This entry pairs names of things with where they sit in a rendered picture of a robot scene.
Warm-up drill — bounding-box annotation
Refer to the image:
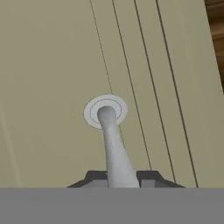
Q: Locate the beige plain drawer front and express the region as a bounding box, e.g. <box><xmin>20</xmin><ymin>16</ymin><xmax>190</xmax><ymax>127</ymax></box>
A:
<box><xmin>134</xmin><ymin>0</ymin><xmax>224</xmax><ymax>189</ymax></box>

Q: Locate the beige drawer front with knob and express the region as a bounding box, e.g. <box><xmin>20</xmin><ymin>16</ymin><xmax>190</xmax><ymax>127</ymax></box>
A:
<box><xmin>0</xmin><ymin>0</ymin><xmax>176</xmax><ymax>189</ymax></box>

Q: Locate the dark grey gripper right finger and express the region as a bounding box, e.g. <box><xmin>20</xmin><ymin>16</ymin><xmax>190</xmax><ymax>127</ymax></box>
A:
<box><xmin>136</xmin><ymin>170</ymin><xmax>186</xmax><ymax>189</ymax></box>

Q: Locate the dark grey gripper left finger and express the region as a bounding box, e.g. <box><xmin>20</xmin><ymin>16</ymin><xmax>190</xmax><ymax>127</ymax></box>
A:
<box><xmin>66</xmin><ymin>170</ymin><xmax>109</xmax><ymax>189</ymax></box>

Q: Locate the white round drawer knob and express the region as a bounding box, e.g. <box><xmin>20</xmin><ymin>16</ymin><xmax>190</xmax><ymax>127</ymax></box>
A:
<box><xmin>83</xmin><ymin>94</ymin><xmax>141</xmax><ymax>189</ymax></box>

